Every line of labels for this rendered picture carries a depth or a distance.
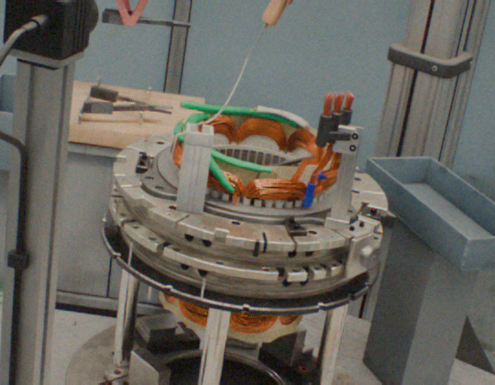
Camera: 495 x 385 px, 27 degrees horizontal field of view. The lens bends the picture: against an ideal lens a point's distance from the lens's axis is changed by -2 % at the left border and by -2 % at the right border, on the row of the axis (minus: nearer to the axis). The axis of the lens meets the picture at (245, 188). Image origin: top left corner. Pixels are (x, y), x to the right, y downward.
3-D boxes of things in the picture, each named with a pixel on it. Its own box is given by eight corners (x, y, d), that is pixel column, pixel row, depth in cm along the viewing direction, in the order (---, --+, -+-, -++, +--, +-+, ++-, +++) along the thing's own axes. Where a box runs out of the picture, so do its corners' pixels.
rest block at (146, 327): (184, 340, 138) (186, 326, 137) (148, 345, 136) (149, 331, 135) (172, 324, 142) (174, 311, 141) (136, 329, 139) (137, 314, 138)
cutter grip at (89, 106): (82, 113, 137) (83, 102, 136) (82, 111, 137) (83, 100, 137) (112, 115, 138) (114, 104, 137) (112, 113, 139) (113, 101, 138)
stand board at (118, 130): (48, 138, 137) (49, 122, 136) (71, 94, 154) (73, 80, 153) (196, 159, 138) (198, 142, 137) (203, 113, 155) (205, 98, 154)
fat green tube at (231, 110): (178, 115, 122) (180, 101, 121) (180, 105, 126) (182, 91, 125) (300, 134, 123) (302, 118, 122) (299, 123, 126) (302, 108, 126)
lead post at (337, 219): (346, 232, 110) (368, 130, 106) (323, 227, 111) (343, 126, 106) (348, 225, 112) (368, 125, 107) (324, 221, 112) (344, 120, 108)
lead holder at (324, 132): (314, 147, 105) (320, 115, 104) (313, 133, 109) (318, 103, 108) (351, 152, 105) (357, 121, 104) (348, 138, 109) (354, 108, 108)
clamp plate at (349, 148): (355, 156, 107) (360, 130, 106) (332, 151, 107) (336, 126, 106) (356, 154, 107) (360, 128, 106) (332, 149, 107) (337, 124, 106)
